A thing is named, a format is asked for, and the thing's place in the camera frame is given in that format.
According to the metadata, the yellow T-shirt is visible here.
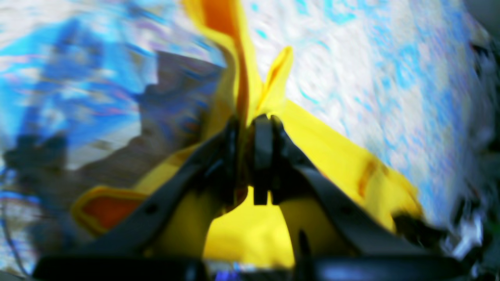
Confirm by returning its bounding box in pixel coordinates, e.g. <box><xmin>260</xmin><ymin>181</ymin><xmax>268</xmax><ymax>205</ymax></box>
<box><xmin>71</xmin><ymin>0</ymin><xmax>423</xmax><ymax>267</ymax></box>

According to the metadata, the blue patterned tablecloth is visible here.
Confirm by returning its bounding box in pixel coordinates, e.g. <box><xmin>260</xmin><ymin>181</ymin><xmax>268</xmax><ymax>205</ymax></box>
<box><xmin>0</xmin><ymin>0</ymin><xmax>494</xmax><ymax>274</ymax></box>

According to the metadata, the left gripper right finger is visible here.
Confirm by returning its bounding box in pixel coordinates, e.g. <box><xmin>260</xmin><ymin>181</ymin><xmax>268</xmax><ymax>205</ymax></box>
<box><xmin>252</xmin><ymin>115</ymin><xmax>429</xmax><ymax>258</ymax></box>

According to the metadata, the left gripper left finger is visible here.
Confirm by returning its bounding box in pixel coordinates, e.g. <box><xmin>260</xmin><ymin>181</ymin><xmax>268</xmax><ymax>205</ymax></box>
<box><xmin>78</xmin><ymin>117</ymin><xmax>248</xmax><ymax>258</ymax></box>

